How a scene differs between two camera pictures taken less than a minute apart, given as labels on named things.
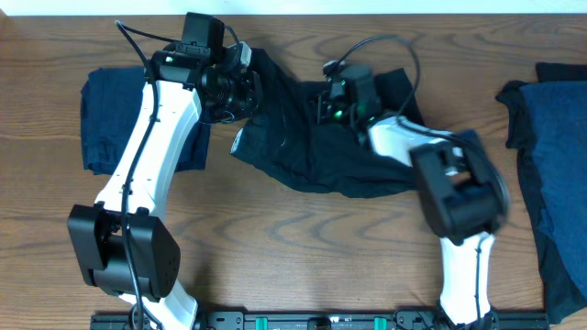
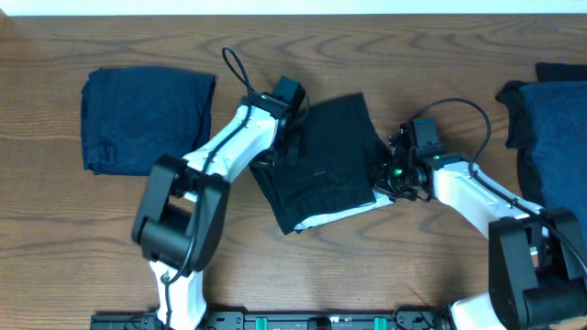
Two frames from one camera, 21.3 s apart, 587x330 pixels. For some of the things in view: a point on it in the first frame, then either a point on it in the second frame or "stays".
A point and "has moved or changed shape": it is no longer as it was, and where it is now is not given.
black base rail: x=327 y=321 stays
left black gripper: x=252 y=81 -> x=293 y=156
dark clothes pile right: x=547 y=126 stays
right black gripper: x=323 y=101 -> x=382 y=181
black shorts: x=329 y=151 has moved or changed shape
